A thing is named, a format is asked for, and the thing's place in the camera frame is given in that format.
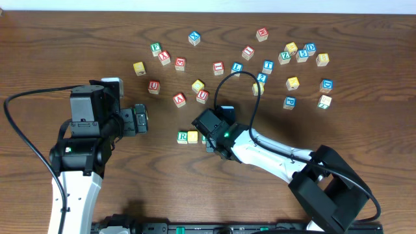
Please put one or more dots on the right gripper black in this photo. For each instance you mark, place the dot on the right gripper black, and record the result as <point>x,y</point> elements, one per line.
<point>210,145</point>

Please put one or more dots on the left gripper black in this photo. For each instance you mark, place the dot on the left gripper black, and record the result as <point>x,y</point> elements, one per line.
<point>140,118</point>

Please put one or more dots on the green B block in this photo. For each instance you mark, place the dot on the green B block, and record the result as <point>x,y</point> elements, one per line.
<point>203,139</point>

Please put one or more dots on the yellow O block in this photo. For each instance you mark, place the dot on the yellow O block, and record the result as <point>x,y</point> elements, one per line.
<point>192,137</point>

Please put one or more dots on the green R block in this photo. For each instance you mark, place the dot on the green R block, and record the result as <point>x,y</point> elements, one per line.
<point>182,137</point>

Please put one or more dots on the blue T block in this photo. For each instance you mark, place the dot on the blue T block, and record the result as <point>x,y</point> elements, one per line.
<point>268,66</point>

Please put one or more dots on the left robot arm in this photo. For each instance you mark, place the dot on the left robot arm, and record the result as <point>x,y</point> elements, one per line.
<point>84,146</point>

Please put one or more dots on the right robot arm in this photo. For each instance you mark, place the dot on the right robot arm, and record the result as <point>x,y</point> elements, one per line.
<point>328,189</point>

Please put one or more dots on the red U block left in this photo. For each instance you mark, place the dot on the red U block left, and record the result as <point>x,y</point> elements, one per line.
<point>154,87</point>

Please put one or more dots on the red u block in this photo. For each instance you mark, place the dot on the red u block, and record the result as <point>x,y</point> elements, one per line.
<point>154,87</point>
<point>202,96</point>

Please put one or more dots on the red A block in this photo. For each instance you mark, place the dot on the red A block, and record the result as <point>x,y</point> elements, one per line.
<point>179,100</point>

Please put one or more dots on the red U block centre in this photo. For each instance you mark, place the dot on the red U block centre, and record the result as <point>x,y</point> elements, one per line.
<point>202,96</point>

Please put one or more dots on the yellow block far left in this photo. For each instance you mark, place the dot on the yellow block far left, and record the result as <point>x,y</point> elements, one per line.
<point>139,68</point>

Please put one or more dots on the yellow tilted block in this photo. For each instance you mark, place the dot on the yellow tilted block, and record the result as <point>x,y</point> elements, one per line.
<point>197,86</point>

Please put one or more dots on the yellow S block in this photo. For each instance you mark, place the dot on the yellow S block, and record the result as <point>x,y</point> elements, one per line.
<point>258,89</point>

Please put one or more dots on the red E block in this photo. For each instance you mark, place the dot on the red E block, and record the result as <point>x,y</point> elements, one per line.
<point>180,64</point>

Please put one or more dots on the red I block centre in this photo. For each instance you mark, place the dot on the red I block centre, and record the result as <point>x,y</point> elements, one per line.
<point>218,68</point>

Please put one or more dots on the red i block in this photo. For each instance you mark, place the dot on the red i block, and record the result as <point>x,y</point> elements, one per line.
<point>218,68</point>
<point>248,52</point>

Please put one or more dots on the green F block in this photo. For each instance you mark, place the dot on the green F block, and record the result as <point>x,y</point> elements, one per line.
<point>155,48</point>

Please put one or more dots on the blue L block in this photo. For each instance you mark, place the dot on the blue L block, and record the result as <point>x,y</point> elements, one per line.
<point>236,68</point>

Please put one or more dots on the blue 2 block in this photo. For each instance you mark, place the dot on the blue 2 block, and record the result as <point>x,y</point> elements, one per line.
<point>262,78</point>

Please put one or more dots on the blue P block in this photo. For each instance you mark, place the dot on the blue P block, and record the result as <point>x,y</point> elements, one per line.
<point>289,103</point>

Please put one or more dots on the red I block upper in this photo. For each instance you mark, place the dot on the red I block upper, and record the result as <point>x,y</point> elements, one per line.
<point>248,52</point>

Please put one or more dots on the yellow K block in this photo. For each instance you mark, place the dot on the yellow K block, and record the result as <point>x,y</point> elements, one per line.
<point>292,83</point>

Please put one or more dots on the blue X block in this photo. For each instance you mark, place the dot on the blue X block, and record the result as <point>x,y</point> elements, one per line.
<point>194,38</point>

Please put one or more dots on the green Z block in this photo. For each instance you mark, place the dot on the green Z block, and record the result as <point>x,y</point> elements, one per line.
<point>284,57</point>

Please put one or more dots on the green 7 block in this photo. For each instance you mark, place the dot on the green 7 block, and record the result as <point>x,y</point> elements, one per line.
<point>324,102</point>

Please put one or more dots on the yellow block with picture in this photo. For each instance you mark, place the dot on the yellow block with picture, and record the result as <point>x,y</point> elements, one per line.
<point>291,48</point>

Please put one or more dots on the blue 5 block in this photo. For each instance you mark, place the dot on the blue 5 block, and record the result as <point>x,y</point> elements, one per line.
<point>302,55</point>

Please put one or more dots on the blue D block right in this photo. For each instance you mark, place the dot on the blue D block right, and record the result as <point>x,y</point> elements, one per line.
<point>326,86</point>

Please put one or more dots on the blue d block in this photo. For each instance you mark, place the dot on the blue d block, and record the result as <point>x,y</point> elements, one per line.
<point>310,48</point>
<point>326,86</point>

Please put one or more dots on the blue D block upper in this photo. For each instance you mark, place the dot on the blue D block upper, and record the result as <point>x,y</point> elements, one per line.
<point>310,48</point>

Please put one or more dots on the yellow B block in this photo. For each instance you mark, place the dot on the yellow B block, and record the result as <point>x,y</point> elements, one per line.
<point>322,59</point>

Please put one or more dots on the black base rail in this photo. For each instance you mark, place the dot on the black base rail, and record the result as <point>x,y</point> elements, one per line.
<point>163,228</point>

